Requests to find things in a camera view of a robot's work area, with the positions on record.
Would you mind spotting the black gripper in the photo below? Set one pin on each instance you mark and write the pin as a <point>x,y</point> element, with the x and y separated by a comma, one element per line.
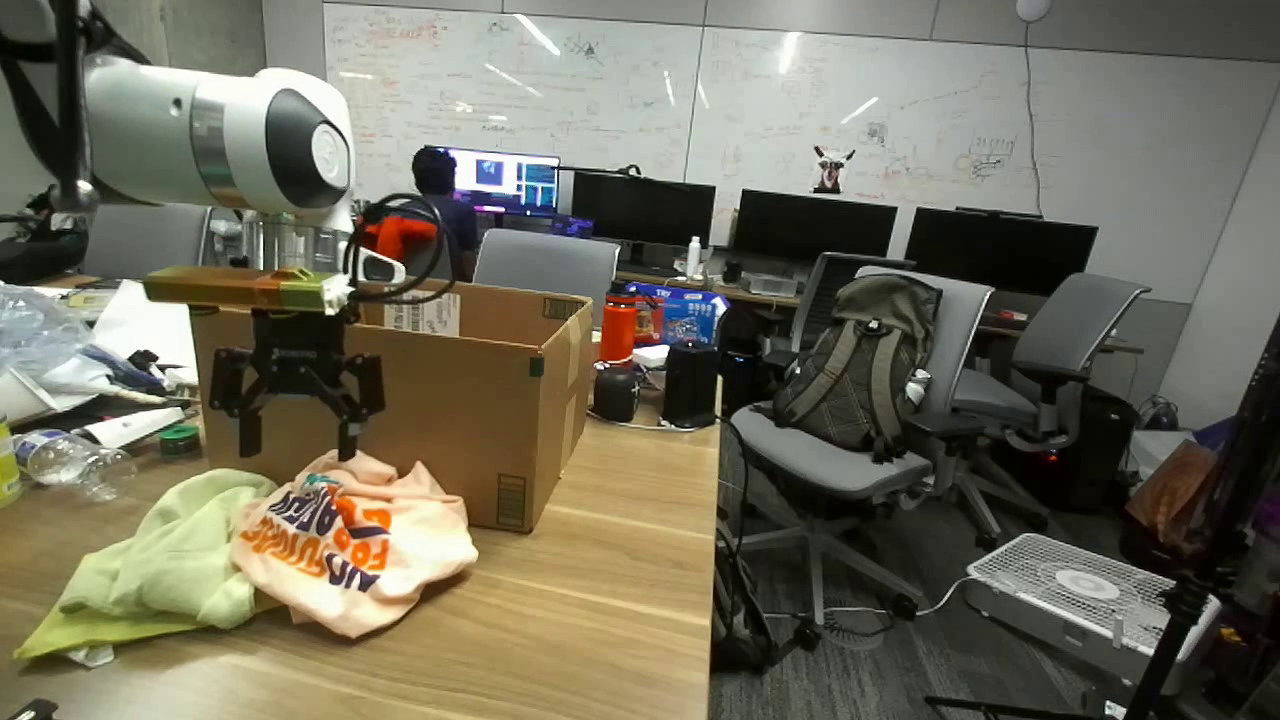
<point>303,351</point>

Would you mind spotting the peach printed shirt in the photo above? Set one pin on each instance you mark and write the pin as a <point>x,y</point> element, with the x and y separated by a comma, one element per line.
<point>362,545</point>

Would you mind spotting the light green towel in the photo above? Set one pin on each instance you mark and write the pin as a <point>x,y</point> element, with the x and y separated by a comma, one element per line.
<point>147,563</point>

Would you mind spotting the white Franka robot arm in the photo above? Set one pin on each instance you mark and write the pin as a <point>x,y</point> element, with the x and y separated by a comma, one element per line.
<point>203,135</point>

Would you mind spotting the open cardboard box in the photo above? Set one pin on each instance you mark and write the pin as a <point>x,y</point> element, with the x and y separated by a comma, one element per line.
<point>453,386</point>

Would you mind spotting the tall black box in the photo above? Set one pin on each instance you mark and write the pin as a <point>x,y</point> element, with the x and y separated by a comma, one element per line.
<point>691,386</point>

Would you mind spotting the blue printed box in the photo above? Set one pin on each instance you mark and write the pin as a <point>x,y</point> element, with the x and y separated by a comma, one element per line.
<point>685,319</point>

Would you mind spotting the white paper pile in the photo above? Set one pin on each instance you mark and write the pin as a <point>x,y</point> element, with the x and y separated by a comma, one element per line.
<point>147,320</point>

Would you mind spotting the clear plastic bottle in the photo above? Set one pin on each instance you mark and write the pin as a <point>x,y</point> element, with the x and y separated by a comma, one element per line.
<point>62,457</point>

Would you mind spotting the white plastic bag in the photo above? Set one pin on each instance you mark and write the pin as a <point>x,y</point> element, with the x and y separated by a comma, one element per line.
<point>40,347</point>

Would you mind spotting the monitor with blue screen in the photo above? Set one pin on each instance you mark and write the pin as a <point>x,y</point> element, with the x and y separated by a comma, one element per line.
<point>521,180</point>

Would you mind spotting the small black speaker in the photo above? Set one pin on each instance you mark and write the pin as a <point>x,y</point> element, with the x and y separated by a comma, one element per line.
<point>615,399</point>

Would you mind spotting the red bottle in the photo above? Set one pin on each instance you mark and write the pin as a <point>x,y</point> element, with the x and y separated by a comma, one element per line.
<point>619,330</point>

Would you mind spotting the wide black computer monitor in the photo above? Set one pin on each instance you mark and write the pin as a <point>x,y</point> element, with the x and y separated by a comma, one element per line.
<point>640,210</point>

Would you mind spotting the white bottle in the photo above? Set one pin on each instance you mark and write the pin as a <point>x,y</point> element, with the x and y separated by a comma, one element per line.
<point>694,261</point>

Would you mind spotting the light grey office chair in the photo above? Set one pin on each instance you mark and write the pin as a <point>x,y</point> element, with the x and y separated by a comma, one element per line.
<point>815,462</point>

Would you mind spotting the dark grey chair back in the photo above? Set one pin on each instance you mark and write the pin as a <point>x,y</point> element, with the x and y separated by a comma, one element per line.
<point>820,300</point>

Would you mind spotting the olive grey backpack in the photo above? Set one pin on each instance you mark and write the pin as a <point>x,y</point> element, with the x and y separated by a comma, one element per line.
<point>853,380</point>

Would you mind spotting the small dark figurine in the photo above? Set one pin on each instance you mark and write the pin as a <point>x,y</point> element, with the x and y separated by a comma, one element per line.
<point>832,169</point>

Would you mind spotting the grey mesh office chair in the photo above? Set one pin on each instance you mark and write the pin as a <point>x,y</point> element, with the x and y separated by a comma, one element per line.
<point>1080,326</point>

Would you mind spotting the orange brown bag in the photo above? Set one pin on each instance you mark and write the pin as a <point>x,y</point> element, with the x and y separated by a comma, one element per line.
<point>1172,485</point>

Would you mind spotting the black tripod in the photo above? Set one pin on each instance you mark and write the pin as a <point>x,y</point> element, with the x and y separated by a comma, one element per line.
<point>1244,467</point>

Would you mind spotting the wrist camera with orange mount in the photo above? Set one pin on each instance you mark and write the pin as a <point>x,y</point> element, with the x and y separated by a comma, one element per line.
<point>243,291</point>

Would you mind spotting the white wall whiteboard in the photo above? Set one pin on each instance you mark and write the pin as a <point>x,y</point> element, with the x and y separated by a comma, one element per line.
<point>600,92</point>

